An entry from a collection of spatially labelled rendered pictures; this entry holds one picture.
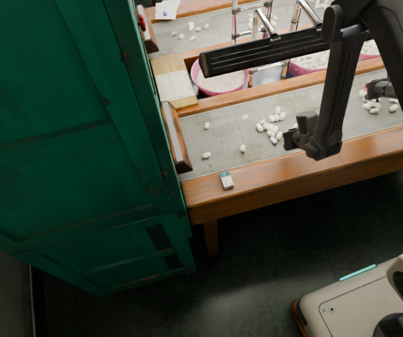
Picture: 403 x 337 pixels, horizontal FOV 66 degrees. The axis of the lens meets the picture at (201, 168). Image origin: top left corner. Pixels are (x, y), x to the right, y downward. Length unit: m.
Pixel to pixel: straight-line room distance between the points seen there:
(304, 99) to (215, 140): 0.43
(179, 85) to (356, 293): 1.18
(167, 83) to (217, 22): 0.53
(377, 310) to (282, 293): 0.45
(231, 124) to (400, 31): 0.78
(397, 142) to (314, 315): 0.77
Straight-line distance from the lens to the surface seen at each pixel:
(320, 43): 1.14
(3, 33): 0.53
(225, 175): 1.10
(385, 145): 1.33
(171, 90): 1.39
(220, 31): 1.74
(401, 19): 0.67
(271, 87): 1.40
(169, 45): 1.69
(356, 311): 1.57
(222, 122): 1.30
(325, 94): 0.85
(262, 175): 1.13
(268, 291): 1.78
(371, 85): 1.33
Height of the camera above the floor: 1.74
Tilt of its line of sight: 59 degrees down
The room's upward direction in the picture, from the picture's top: 7 degrees counter-clockwise
